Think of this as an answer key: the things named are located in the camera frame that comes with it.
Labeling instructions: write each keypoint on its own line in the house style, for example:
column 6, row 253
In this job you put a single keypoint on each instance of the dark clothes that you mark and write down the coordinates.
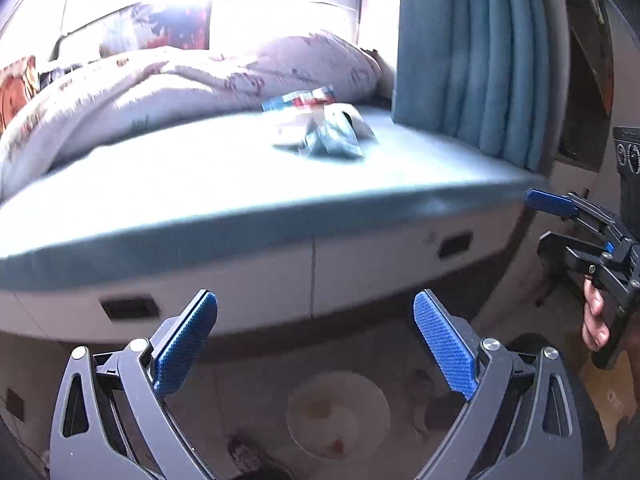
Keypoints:
column 65, row 71

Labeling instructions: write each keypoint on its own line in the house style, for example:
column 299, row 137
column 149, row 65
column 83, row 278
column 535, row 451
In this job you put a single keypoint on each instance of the white bed base drawer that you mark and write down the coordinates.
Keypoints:
column 235, row 290
column 380, row 265

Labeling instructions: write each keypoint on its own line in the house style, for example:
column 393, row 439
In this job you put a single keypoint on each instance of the pale printed quilt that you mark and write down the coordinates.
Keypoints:
column 150, row 90

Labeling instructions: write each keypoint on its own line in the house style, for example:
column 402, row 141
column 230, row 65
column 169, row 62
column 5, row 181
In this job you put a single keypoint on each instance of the person's right hand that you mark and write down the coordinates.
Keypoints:
column 595, row 312

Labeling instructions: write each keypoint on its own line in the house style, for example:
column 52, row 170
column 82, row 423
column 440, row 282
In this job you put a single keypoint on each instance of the bed with blue sheet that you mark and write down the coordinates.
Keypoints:
column 210, row 195

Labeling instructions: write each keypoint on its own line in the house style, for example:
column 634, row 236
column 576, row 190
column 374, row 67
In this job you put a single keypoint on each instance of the blue pleated curtain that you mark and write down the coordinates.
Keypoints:
column 475, row 55

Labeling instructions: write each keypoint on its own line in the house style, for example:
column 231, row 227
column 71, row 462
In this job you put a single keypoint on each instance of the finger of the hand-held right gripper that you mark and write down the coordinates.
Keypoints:
column 570, row 255
column 550, row 202

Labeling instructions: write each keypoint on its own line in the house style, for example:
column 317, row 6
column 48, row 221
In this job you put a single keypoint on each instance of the dark wooden door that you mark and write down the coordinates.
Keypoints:
column 592, row 60

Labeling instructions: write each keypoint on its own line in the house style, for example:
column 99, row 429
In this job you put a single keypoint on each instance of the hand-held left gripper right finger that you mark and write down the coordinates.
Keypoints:
column 442, row 340

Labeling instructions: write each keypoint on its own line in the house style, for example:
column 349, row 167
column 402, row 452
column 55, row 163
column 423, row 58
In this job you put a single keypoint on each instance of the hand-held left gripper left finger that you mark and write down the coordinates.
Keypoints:
column 186, row 340

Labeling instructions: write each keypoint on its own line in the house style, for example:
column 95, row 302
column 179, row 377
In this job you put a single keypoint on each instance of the cardboard box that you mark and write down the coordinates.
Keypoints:
column 612, row 395

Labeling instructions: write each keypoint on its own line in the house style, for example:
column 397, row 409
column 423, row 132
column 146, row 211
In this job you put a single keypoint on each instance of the red snack wrapper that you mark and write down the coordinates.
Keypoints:
column 300, row 100

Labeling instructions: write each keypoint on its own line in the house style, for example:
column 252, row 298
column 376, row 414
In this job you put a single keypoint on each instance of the blue silver snack wrapper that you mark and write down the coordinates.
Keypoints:
column 332, row 132

